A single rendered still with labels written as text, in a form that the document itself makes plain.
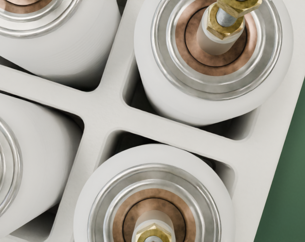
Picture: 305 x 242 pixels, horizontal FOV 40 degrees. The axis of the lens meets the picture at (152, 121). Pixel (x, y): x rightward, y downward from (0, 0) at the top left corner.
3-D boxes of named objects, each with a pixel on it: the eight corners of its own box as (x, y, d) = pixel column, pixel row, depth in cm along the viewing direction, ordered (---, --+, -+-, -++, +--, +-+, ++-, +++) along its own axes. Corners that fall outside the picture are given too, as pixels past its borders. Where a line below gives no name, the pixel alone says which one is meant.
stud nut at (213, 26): (249, 18, 21) (252, 14, 21) (229, 46, 21) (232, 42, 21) (217, -3, 21) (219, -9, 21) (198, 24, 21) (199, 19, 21)
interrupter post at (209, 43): (243, 32, 25) (256, 16, 21) (219, 66, 25) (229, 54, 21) (209, 9, 25) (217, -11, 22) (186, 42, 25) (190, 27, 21)
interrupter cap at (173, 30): (304, 22, 25) (309, 18, 24) (230, 127, 24) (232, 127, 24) (199, -51, 25) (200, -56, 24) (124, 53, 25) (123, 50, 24)
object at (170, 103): (257, 69, 42) (331, 16, 24) (202, 147, 42) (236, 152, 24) (179, 15, 43) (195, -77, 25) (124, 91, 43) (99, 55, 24)
